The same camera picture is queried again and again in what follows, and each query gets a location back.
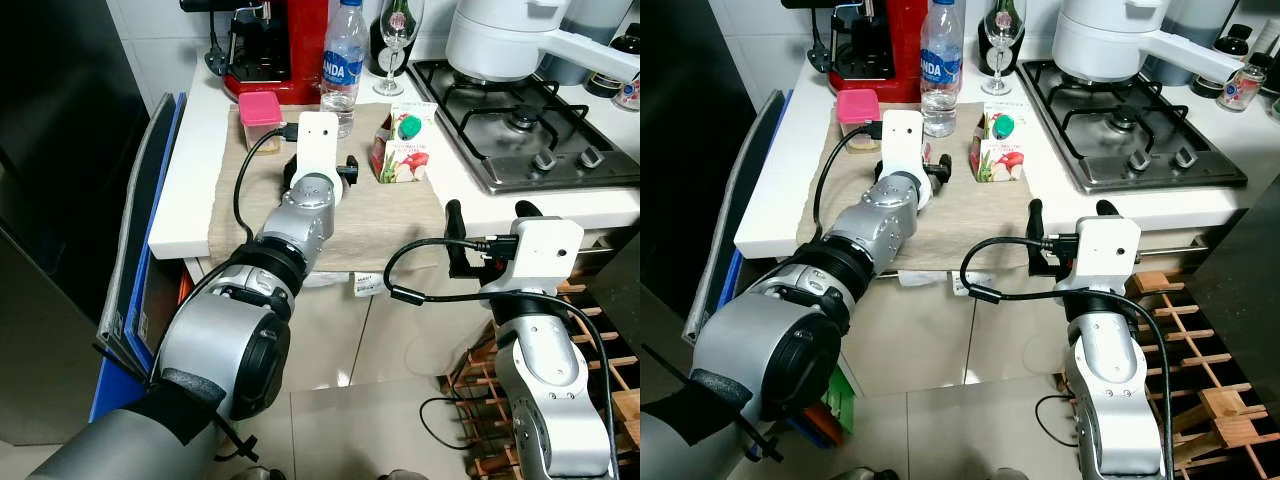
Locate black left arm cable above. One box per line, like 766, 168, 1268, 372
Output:
233, 125, 301, 246
813, 120, 886, 241

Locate dark grey fridge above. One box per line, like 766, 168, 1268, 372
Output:
1190, 175, 1280, 351

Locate red black coffee machine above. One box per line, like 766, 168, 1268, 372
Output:
180, 0, 331, 106
782, 0, 931, 106

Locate blue flat board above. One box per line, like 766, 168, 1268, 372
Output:
90, 95, 191, 423
722, 92, 796, 311

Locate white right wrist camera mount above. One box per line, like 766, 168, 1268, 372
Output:
508, 220, 584, 293
1075, 217, 1143, 293

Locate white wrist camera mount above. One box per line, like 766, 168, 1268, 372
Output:
878, 110, 926, 196
1075, 217, 1143, 293
283, 111, 341, 196
508, 220, 584, 293

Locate green plastic board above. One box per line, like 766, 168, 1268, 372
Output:
822, 365, 858, 433

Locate white pot with handle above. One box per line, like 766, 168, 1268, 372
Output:
1052, 0, 1246, 86
445, 0, 641, 86

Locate white kitchen counter beige cabinets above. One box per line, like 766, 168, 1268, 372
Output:
148, 40, 641, 393
735, 40, 1280, 396

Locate grey flat board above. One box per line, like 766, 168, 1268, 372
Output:
97, 92, 179, 376
683, 90, 791, 346

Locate clear container pink lid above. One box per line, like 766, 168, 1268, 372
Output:
836, 89, 883, 153
238, 92, 286, 156

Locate clear wine glass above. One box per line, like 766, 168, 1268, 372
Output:
372, 0, 426, 98
982, 0, 1028, 98

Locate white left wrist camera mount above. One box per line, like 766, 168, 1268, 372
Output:
283, 111, 341, 196
878, 110, 926, 196

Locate beige table cloth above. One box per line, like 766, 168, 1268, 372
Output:
797, 100, 1036, 273
207, 100, 449, 274

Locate juice carton green cap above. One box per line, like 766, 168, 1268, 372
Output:
368, 102, 439, 185
968, 103, 1031, 184

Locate steel gas hob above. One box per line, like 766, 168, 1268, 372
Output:
1015, 58, 1251, 196
408, 58, 641, 196

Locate red plastic board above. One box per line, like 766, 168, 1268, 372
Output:
800, 400, 841, 448

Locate black bottle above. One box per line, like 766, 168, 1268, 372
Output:
1192, 25, 1256, 98
588, 35, 641, 98

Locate clear water bottle blue label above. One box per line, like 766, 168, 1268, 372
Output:
320, 0, 368, 139
920, 0, 966, 139

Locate black tall appliance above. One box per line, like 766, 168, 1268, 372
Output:
640, 0, 758, 401
0, 0, 153, 446

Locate grey container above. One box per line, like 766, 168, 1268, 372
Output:
1145, 0, 1239, 86
545, 0, 633, 86

